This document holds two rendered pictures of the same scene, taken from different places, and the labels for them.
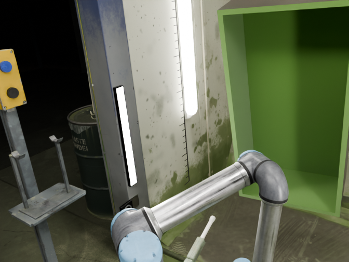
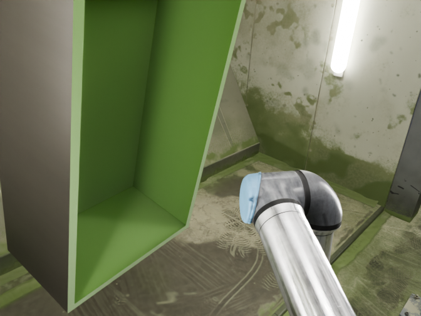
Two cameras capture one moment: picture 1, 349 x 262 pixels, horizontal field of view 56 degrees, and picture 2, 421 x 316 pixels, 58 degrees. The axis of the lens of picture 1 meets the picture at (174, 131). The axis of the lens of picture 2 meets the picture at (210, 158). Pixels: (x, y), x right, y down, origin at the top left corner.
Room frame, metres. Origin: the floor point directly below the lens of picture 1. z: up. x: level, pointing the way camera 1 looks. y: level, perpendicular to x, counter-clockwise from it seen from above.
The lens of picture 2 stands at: (1.38, 0.44, 1.45)
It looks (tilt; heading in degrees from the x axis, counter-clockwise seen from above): 26 degrees down; 273
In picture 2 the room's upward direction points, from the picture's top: 4 degrees clockwise
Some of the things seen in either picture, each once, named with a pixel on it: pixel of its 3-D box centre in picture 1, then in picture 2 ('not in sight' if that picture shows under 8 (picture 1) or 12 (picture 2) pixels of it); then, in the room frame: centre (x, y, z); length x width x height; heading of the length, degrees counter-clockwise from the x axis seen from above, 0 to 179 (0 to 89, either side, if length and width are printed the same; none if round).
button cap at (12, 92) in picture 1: (12, 92); not in sight; (1.48, 0.72, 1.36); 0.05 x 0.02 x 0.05; 142
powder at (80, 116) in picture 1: (102, 113); not in sight; (2.65, 0.60, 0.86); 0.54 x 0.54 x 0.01
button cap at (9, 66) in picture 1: (5, 66); not in sight; (1.48, 0.72, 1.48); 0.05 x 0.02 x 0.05; 142
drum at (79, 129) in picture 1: (110, 158); not in sight; (2.64, 0.59, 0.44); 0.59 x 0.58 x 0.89; 33
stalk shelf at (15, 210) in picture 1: (48, 201); not in sight; (1.46, 0.68, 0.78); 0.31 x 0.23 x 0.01; 142
